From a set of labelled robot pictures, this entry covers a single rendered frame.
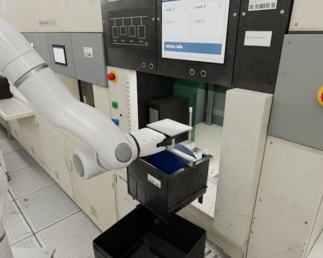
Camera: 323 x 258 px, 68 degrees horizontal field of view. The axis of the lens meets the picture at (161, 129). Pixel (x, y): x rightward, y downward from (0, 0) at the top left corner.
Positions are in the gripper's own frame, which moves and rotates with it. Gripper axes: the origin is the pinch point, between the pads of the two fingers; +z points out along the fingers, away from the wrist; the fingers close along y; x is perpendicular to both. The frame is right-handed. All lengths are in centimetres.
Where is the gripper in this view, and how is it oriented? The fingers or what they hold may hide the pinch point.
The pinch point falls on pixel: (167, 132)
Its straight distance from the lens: 80.5
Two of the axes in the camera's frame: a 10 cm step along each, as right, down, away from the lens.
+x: 0.1, -9.3, -3.8
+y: 6.8, 2.8, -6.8
